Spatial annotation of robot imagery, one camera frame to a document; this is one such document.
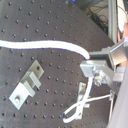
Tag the aluminium frame post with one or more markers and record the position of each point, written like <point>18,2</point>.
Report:
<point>112,20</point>

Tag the small silver cable clip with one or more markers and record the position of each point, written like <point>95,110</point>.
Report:
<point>81,93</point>

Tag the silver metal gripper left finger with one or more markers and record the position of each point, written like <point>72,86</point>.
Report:
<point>99,70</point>

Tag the silver metal cable clip bracket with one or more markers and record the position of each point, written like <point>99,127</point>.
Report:
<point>25,87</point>

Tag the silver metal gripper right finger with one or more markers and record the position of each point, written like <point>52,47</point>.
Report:
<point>114,55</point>

